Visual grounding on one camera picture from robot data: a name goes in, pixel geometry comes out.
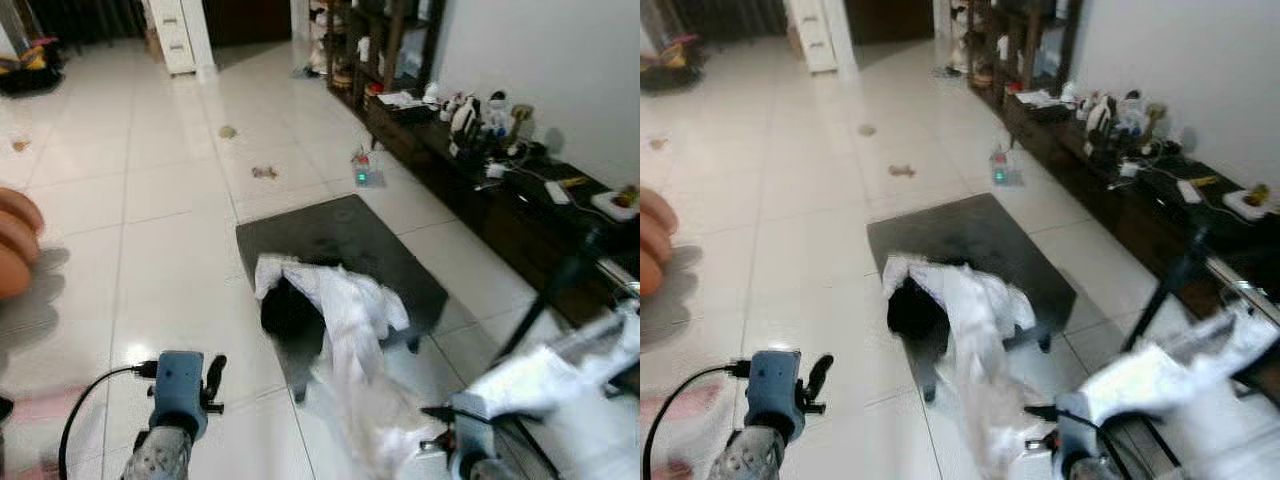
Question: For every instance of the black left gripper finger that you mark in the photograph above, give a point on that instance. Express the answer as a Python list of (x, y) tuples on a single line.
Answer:
[(821, 375), (215, 375)]

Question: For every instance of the white printed shirt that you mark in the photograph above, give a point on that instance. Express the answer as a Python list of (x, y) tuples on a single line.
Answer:
[(350, 310), (980, 310)]

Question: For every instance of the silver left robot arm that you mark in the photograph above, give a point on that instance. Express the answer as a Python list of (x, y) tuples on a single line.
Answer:
[(155, 460), (750, 460)]

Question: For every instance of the black garment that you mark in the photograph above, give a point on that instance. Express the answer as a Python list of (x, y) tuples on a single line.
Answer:
[(915, 310), (290, 310)]

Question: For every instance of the person's bare foot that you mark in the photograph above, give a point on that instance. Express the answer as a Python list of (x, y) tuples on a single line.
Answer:
[(50, 465), (680, 402), (45, 405)]

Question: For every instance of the white sleeveless vest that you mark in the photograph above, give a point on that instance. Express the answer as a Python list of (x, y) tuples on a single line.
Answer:
[(560, 370), (1180, 370)]

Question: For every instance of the dark grey low bench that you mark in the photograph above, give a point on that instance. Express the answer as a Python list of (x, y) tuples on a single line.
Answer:
[(330, 235), (960, 235)]

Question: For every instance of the black chrome clothes rack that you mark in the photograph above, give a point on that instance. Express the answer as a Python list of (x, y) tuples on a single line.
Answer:
[(570, 270), (1179, 272)]

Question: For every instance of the small brown floor toy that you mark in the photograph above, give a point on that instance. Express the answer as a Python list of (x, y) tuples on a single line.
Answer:
[(265, 172), (901, 170)]

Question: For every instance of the dark wooden console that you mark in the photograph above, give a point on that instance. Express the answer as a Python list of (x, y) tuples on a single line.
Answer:
[(470, 190), (1100, 170)]

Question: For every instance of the floor socket with green light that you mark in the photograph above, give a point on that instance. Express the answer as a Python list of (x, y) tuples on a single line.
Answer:
[(365, 178), (1003, 177)]

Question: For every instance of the white power strip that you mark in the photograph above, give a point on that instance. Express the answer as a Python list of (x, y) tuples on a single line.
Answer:
[(556, 192), (1190, 190)]

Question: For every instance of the white charger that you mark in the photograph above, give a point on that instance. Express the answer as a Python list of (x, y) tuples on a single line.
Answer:
[(1130, 169), (495, 170)]

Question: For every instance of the white dish with gold figure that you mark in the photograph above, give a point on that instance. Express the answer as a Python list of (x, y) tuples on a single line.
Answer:
[(1250, 203), (615, 205)]

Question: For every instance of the black and white figurine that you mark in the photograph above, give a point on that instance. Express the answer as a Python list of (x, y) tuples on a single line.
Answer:
[(464, 115), (1100, 114)]

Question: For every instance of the gold trophy ornament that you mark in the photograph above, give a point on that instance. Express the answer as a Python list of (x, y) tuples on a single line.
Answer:
[(1157, 120), (521, 120)]

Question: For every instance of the white astronaut figurine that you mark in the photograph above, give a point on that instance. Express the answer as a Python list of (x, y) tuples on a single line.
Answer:
[(1134, 112), (496, 112)]

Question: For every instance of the white drawer cabinet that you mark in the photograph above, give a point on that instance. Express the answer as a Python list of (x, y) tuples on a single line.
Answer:
[(182, 35), (818, 35)]

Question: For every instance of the dark basket with colourful items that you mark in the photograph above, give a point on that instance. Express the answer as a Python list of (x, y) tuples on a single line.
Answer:
[(668, 68), (30, 70)]

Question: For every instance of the dark wooden shelf unit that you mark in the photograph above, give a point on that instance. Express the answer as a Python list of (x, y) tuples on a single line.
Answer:
[(380, 40), (1020, 40)]

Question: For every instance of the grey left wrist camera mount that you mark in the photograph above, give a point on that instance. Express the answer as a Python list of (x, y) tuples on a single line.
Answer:
[(775, 390), (180, 390)]

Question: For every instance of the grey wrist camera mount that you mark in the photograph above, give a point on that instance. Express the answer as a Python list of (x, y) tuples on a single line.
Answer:
[(775, 390), (475, 430), (1080, 430), (180, 390)]

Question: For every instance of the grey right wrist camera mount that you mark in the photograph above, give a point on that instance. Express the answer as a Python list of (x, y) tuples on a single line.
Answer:
[(1080, 430), (475, 430)]

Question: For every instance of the white round camera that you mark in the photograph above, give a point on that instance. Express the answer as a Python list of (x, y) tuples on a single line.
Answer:
[(435, 95), (1071, 93)]

